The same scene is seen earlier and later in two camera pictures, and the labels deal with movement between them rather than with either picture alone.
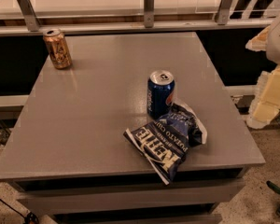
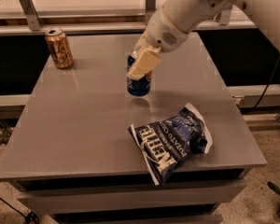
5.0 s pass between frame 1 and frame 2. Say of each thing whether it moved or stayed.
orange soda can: stayed
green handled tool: stayed
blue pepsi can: moved
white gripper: moved
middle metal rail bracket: stayed
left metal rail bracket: stayed
